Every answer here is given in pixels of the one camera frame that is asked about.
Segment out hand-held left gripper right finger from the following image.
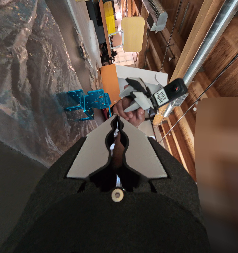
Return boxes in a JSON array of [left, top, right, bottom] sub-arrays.
[[118, 115, 168, 179]]

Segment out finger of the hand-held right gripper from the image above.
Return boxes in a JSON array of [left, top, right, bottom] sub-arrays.
[[125, 77, 150, 93], [131, 91, 152, 110]]

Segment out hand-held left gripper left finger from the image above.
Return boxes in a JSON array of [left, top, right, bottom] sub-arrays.
[[66, 115, 118, 178]]

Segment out blue metal bracket assembly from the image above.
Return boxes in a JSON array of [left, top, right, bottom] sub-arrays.
[[64, 89, 112, 121]]

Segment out person's right hand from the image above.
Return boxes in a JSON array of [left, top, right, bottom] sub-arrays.
[[113, 96, 146, 127]]

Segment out cardboard box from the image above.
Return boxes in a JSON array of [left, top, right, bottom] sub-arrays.
[[101, 64, 169, 104]]

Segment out light wooden chair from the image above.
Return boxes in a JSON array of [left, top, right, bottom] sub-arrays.
[[109, 17, 145, 53]]

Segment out pile of small screw bags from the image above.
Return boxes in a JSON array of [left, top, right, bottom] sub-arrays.
[[78, 28, 101, 85]]

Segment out silver ceiling pipe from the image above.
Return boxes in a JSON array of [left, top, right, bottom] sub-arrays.
[[163, 0, 238, 117]]

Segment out metal ceiling heater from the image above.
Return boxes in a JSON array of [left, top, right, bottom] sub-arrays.
[[141, 0, 168, 32]]

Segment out yellow crates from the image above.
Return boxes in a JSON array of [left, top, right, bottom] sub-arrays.
[[103, 2, 116, 36]]

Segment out clear plastic bag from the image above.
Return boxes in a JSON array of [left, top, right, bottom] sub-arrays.
[[0, 0, 100, 168]]

